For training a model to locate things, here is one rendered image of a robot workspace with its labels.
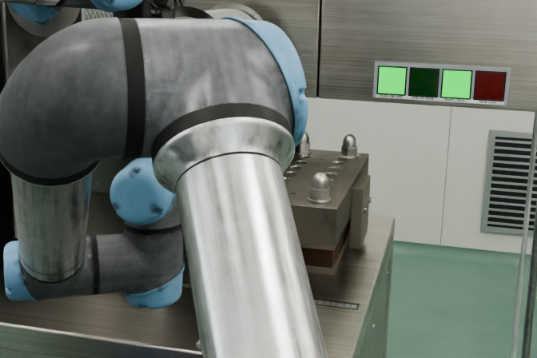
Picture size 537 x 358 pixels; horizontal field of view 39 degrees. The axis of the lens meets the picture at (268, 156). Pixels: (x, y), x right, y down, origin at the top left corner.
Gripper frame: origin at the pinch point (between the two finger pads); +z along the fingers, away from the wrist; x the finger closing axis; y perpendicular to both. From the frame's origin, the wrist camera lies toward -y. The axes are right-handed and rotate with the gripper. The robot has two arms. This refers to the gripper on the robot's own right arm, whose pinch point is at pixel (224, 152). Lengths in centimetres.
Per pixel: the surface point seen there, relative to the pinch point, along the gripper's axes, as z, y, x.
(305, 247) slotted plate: -0.7, -14.7, -14.3
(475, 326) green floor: 184, -109, -51
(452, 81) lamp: 29.6, 9.9, -35.2
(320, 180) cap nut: -3.3, -2.4, -16.8
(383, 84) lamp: 29.6, 8.7, -22.5
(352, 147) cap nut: 28.8, -3.9, -17.2
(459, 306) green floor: 202, -109, -44
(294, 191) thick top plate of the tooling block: 1.4, -6.0, -11.6
